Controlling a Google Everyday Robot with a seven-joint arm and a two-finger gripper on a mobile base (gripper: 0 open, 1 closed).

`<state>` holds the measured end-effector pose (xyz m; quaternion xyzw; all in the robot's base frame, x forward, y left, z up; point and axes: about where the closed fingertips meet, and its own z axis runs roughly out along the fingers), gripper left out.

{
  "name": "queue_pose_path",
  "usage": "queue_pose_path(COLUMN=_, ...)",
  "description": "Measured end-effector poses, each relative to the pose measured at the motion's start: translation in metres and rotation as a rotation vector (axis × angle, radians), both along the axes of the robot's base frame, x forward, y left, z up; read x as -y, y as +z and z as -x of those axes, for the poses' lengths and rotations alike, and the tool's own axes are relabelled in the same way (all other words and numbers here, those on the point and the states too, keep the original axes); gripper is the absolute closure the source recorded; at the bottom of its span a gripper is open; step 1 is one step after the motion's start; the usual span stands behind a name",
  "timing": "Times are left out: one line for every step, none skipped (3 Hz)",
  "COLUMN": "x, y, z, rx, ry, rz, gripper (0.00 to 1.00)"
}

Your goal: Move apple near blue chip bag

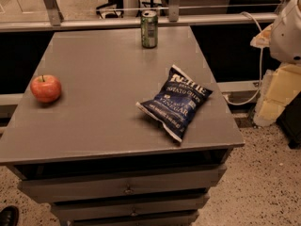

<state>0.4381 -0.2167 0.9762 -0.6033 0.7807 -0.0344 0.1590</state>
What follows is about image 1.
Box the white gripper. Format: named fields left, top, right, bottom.
left=250, top=0, right=301, bottom=127

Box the red apple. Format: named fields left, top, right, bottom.
left=30, top=74, right=62, bottom=103

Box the blue kettle chip bag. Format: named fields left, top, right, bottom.
left=135, top=65, right=213, bottom=142

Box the green soda can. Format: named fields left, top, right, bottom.
left=140, top=10, right=158, bottom=48

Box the middle grey drawer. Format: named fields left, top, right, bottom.
left=52, top=193, right=209, bottom=220

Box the grey drawer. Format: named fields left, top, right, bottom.
left=72, top=210, right=198, bottom=226
left=19, top=164, right=227, bottom=203
left=52, top=193, right=209, bottom=220

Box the black office chair base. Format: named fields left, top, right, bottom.
left=94, top=0, right=124, bottom=19

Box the bottom grey drawer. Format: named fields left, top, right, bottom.
left=72, top=210, right=198, bottom=226

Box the grey drawer cabinet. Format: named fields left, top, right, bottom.
left=0, top=25, right=246, bottom=226

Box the top grey drawer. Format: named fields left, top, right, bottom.
left=19, top=164, right=227, bottom=203

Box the black shoe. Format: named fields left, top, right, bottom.
left=0, top=206, right=19, bottom=226

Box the white cable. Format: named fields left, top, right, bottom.
left=223, top=11, right=265, bottom=106

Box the metal railing frame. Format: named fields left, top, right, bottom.
left=0, top=0, right=289, bottom=32

